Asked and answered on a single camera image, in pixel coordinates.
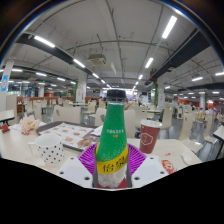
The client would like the white polka-dot mug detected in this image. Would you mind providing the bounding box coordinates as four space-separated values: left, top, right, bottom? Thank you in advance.
28 133 65 165

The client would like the group of ceiling lights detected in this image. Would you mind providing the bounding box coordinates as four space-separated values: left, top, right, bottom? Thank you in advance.
11 14 224 98

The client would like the group of beige chairs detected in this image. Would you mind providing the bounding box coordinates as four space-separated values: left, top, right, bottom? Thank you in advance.
19 98 224 149

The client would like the white paper napkin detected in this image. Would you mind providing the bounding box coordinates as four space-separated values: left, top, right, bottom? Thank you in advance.
89 124 105 137

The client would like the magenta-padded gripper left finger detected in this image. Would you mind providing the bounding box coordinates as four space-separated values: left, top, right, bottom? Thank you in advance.
54 143 101 189

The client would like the green-labelled clear drink bottle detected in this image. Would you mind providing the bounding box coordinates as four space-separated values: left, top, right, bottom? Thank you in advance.
94 89 131 189

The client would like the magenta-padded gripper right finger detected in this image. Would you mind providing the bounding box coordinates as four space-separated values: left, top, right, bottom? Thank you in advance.
126 143 170 189

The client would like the crumpled food wrapper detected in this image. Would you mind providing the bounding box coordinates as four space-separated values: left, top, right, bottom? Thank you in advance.
18 114 42 136

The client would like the ceiling air conditioner unit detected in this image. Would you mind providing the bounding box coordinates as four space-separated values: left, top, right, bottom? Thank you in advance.
87 53 107 66

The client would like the crumpled white tissue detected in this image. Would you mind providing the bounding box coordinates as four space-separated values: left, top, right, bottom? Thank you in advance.
181 152 194 165

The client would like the red paper cup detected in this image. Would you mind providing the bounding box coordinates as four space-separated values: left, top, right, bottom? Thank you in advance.
138 119 163 155

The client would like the red sauce packet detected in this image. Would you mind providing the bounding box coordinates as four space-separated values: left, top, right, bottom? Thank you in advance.
161 159 176 175

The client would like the dark food tray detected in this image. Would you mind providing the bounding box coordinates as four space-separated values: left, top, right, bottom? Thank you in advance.
35 120 105 153

